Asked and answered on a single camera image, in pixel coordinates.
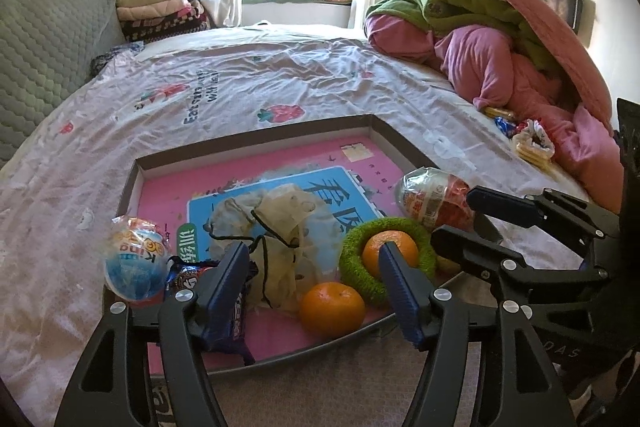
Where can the blue capsule toy ball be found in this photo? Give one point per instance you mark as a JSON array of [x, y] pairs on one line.
[[135, 259]]

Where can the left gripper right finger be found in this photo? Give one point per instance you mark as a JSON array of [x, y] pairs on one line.
[[517, 384]]

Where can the dark blue snack packet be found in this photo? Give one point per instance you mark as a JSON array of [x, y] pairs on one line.
[[220, 287]]

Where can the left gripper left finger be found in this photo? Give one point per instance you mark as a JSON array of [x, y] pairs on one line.
[[111, 385]]

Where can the blue wrapped candy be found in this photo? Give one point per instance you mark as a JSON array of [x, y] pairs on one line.
[[506, 127]]

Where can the dusty pink pillow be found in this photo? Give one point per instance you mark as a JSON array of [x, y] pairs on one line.
[[574, 58]]

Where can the clear bag with black tie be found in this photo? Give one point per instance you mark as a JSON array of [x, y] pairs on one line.
[[293, 238]]

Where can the grey quilted headboard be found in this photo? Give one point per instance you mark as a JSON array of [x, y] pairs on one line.
[[47, 47]]

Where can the stack of folded blankets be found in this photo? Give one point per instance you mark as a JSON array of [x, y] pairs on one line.
[[152, 20]]

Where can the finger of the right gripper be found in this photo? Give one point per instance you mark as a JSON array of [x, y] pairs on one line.
[[573, 222], [509, 271]]

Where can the red snack in clear wrapper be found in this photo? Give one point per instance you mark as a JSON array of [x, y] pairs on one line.
[[434, 198]]

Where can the pink floral bed sheet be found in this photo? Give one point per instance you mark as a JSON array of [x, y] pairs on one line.
[[61, 189]]

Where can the green blanket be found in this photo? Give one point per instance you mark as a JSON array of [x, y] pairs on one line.
[[443, 16]]

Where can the pink crumpled duvet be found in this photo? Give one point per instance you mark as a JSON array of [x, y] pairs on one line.
[[482, 66]]

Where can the yellow snack bag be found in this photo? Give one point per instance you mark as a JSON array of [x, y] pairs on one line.
[[531, 143]]

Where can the pink and blue book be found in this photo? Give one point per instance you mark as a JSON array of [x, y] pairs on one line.
[[355, 171]]

